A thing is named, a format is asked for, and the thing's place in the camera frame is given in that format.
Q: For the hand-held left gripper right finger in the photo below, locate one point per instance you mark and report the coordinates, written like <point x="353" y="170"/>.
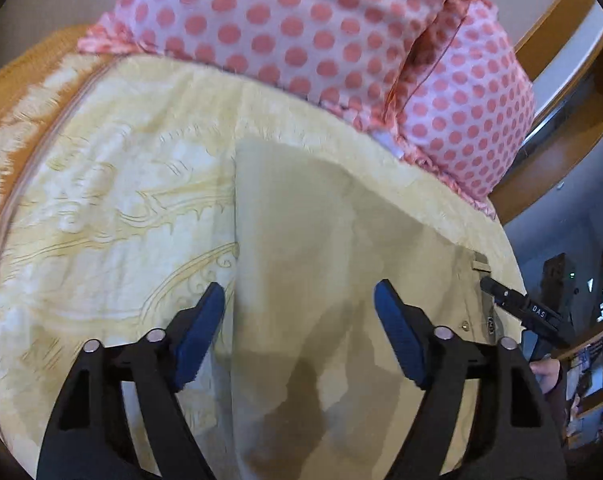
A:
<point x="400" y="332"/>

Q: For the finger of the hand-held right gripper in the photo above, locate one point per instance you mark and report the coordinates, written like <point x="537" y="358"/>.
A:
<point x="496" y="290"/>

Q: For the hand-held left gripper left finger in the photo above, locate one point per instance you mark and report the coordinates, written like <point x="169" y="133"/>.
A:
<point x="197" y="330"/>

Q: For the beige pants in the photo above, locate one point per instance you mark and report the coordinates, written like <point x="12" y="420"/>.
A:
<point x="301" y="260"/>

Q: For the person's right hand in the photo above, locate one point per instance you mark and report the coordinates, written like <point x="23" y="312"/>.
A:
<point x="545" y="375"/>

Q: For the dark box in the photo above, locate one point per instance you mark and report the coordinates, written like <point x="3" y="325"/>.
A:
<point x="556" y="280"/>

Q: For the wooden shelf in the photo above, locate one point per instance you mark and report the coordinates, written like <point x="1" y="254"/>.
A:
<point x="591" y="390"/>

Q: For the wooden headboard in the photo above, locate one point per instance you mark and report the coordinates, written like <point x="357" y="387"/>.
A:
<point x="571" y="160"/>

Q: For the yellow patterned blanket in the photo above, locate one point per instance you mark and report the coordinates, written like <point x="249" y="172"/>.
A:
<point x="111" y="200"/>

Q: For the small pink polka dot pillow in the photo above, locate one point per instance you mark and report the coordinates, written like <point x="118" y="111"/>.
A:
<point x="471" y="110"/>

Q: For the large pink polka dot pillow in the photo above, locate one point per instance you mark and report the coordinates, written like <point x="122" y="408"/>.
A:
<point x="281" y="15"/>

